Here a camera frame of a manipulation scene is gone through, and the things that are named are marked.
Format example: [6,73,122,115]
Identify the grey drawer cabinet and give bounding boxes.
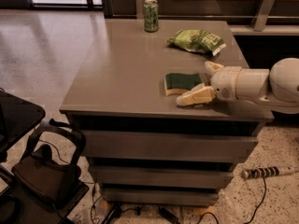
[60,20,273,195]

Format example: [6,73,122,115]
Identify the green chip bag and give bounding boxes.
[167,30,226,56]

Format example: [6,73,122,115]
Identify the left metal bracket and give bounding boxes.
[134,0,148,21]

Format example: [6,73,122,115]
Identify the green and yellow sponge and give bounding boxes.
[164,73,202,96]

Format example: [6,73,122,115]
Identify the grey top drawer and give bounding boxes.
[83,131,257,163]

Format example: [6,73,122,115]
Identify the black side table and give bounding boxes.
[0,91,45,162]

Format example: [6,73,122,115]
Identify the right metal bracket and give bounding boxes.
[251,0,276,32]

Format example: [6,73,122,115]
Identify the black power strip cable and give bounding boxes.
[196,176,268,224]

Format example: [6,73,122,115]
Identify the grey middle drawer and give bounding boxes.
[89,165,233,189]

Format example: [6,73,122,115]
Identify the black VR headset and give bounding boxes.
[12,119,86,208]

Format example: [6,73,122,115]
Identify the black power adapter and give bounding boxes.
[159,207,180,224]

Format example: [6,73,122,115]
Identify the grey drawer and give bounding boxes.
[101,188,219,206]
[83,131,257,163]
[89,165,233,189]

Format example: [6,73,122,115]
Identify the metal bracket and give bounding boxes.
[251,0,276,32]
[134,0,148,21]

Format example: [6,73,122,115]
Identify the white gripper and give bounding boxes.
[176,61,242,106]

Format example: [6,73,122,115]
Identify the grey bottom drawer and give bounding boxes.
[101,188,219,206]

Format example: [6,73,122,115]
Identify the green soda can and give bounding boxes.
[143,0,159,32]

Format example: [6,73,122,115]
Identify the black floor cables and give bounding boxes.
[89,182,145,224]

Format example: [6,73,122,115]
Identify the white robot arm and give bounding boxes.
[177,58,299,114]

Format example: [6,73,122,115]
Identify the white power strip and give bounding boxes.
[241,166,297,180]

